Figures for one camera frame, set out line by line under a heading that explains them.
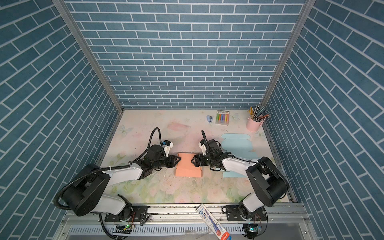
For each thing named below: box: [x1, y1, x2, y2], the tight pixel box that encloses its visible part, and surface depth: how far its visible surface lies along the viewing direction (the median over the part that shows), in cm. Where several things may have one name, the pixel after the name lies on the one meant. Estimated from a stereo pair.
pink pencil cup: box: [246, 116, 264, 132], surface depth 107 cm
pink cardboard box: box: [175, 152, 202, 178], surface depth 87 cm
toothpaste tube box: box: [195, 203, 232, 240], surface depth 72 cm
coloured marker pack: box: [215, 110, 230, 126], surface depth 117 cm
